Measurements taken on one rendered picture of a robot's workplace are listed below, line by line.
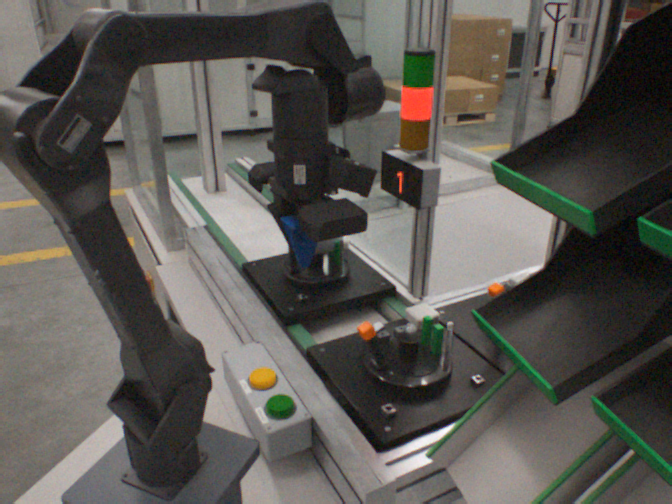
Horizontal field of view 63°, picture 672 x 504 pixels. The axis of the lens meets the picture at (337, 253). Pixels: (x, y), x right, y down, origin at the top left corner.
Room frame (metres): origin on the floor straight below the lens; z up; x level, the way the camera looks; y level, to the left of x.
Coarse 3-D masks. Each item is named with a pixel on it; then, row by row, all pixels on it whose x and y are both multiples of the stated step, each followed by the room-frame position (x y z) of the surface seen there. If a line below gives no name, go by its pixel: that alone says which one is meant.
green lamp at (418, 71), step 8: (408, 56) 0.91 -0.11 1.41; (416, 56) 0.90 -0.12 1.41; (424, 56) 0.90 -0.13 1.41; (432, 56) 0.91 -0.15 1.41; (408, 64) 0.91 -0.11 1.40; (416, 64) 0.90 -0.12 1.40; (424, 64) 0.90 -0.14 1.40; (432, 64) 0.91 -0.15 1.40; (408, 72) 0.91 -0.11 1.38; (416, 72) 0.90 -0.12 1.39; (424, 72) 0.90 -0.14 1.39; (432, 72) 0.91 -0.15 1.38; (408, 80) 0.91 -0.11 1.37; (416, 80) 0.90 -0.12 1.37; (424, 80) 0.90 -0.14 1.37; (432, 80) 0.91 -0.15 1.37
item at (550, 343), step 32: (576, 256) 0.52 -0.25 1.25; (608, 256) 0.52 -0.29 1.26; (640, 256) 0.50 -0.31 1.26; (512, 288) 0.50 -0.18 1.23; (544, 288) 0.51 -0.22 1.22; (576, 288) 0.49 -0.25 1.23; (608, 288) 0.48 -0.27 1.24; (640, 288) 0.46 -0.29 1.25; (480, 320) 0.47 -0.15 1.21; (512, 320) 0.48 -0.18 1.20; (544, 320) 0.46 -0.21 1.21; (576, 320) 0.45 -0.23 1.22; (608, 320) 0.44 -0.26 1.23; (640, 320) 0.42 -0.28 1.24; (512, 352) 0.42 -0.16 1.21; (544, 352) 0.42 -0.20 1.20; (576, 352) 0.41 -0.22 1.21; (608, 352) 0.38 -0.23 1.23; (640, 352) 0.39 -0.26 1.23; (544, 384) 0.37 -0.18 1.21; (576, 384) 0.37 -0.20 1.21
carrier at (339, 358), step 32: (416, 320) 0.81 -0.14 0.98; (320, 352) 0.73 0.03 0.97; (352, 352) 0.73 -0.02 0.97; (384, 352) 0.71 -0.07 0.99; (416, 352) 0.69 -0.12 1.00; (448, 352) 0.66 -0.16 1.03; (352, 384) 0.65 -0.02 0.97; (384, 384) 0.64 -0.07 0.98; (416, 384) 0.63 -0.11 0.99; (448, 384) 0.66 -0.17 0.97; (352, 416) 0.61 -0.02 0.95; (416, 416) 0.59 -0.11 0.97; (448, 416) 0.59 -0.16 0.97; (384, 448) 0.54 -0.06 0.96
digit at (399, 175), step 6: (396, 162) 0.92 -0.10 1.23; (396, 168) 0.92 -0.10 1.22; (402, 168) 0.90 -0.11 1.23; (396, 174) 0.92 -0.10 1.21; (402, 174) 0.90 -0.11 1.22; (396, 180) 0.92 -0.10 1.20; (402, 180) 0.90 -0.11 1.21; (396, 186) 0.92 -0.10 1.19; (402, 186) 0.90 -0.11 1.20; (396, 192) 0.92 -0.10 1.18; (402, 192) 0.90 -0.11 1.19
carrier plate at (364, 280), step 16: (352, 256) 1.08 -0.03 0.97; (256, 272) 1.01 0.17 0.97; (272, 272) 1.01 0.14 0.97; (352, 272) 1.01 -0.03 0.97; (368, 272) 1.01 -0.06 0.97; (256, 288) 0.97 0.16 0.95; (272, 288) 0.94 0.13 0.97; (288, 288) 0.94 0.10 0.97; (336, 288) 0.94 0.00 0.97; (352, 288) 0.94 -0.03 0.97; (368, 288) 0.94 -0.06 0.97; (384, 288) 0.94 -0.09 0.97; (272, 304) 0.89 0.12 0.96; (288, 304) 0.88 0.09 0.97; (304, 304) 0.88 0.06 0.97; (320, 304) 0.88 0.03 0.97; (336, 304) 0.89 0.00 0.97; (352, 304) 0.90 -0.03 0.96; (288, 320) 0.84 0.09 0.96; (304, 320) 0.86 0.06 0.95
